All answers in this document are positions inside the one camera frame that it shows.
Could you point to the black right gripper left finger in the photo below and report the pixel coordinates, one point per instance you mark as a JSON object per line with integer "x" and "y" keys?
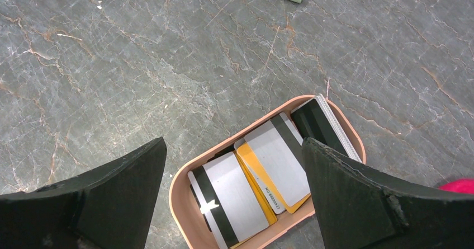
{"x": 110, "y": 206}

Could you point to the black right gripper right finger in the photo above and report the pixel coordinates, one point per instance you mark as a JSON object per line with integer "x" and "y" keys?
{"x": 360, "y": 207}

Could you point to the yellow credit card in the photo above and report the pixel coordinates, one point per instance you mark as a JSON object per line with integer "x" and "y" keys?
{"x": 274, "y": 168}

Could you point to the white card with text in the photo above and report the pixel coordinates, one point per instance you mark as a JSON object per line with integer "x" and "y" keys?
{"x": 263, "y": 185}

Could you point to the black card stack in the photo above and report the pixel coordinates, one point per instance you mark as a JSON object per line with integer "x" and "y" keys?
{"x": 322, "y": 120}

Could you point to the silver card with black stripe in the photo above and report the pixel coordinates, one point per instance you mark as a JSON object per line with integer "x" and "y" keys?
{"x": 232, "y": 204}

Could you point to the crumpled red cloth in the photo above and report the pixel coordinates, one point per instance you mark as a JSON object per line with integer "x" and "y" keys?
{"x": 463, "y": 186}

